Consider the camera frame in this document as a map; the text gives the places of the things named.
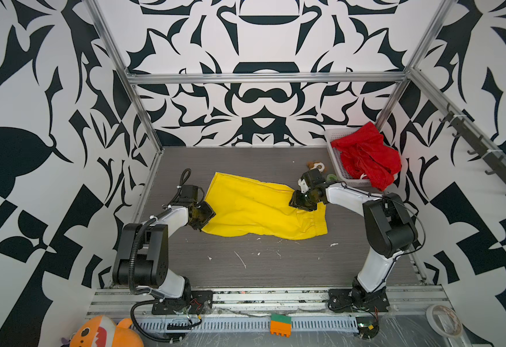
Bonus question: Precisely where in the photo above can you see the grey wall hook rack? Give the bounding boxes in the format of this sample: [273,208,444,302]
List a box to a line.
[441,104,506,196]

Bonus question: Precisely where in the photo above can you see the orange shark plush toy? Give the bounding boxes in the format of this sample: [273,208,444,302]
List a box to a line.
[62,315,145,347]

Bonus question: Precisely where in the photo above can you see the yellow shorts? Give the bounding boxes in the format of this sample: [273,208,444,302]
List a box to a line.
[202,172,328,241]

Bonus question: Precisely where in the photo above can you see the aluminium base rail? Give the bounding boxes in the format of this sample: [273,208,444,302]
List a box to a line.
[86,286,452,319]

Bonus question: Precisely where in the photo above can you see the white plastic basket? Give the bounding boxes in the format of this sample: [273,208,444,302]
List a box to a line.
[324,127,371,187]

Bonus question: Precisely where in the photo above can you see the green tape roll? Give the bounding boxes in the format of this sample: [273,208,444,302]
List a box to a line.
[326,174,339,182]

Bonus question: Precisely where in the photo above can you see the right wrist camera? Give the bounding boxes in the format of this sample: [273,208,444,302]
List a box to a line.
[298,179,310,194]

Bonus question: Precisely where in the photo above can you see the red shorts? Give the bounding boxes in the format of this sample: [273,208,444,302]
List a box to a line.
[330,123,402,191]

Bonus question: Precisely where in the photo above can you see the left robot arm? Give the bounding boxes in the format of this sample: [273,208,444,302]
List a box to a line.
[112,184,215,309]

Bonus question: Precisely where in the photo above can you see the orange green toy block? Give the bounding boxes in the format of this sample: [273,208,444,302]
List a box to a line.
[270,314,292,338]

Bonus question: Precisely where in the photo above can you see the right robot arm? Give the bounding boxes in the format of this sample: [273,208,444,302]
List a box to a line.
[289,169,419,310]

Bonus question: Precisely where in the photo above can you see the brown white plush toy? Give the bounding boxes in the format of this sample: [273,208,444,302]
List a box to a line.
[306,161,326,173]

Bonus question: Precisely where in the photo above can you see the clear tape roll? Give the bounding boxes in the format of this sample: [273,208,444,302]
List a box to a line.
[426,304,463,338]

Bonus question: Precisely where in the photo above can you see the green circuit board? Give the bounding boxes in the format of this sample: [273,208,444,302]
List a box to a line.
[356,316,380,341]

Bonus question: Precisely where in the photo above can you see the white slotted cable duct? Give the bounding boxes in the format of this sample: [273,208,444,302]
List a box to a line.
[137,316,359,333]

